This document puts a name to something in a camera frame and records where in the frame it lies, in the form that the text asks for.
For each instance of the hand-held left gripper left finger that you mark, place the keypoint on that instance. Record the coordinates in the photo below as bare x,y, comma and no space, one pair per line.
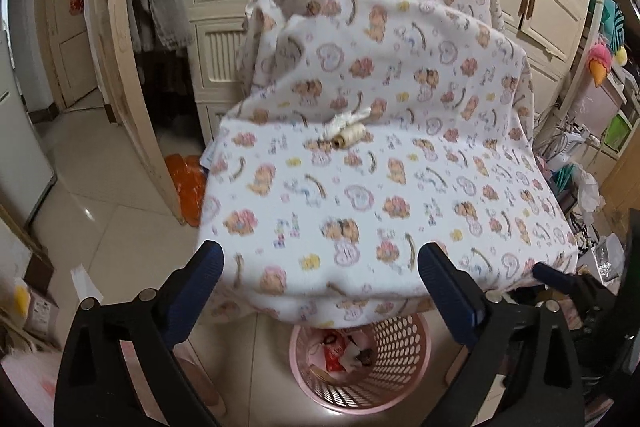
197,289

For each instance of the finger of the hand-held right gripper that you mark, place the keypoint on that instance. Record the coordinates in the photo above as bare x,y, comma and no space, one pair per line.
550,276

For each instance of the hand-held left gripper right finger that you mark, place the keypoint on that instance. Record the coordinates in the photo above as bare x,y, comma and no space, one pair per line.
452,292

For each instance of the pink plastic basket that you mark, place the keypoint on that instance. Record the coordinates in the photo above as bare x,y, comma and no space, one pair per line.
395,357

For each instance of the cream thread spool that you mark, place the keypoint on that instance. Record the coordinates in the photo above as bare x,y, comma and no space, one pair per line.
342,138

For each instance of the white tissue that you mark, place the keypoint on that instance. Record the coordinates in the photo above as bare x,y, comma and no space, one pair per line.
350,119

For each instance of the white plastic bag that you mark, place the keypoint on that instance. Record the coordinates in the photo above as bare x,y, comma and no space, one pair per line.
587,194

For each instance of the orange plastic bag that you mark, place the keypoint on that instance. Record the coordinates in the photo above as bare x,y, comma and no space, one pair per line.
187,187

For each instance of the red and white wrapper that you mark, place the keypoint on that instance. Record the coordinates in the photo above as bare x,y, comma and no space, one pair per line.
334,352

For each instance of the green box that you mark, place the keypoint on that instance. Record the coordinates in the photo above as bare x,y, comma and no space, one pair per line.
617,130

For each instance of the cardboard box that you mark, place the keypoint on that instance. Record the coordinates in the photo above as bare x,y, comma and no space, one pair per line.
30,302

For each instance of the white shelf unit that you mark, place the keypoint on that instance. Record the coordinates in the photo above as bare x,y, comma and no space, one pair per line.
600,107

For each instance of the bear print blanket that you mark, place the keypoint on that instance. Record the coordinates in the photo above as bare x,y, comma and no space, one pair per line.
390,82

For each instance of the pink plush toy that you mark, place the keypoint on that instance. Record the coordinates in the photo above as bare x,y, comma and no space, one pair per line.
600,59

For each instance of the white refrigerator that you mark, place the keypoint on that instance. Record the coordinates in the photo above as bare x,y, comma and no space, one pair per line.
20,147

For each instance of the yellow ball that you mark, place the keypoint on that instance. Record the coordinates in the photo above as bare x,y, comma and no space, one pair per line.
621,55

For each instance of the beige panel door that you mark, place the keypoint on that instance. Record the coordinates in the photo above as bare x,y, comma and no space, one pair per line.
70,42

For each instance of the wooden door frame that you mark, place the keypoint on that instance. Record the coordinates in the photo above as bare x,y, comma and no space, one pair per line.
115,57

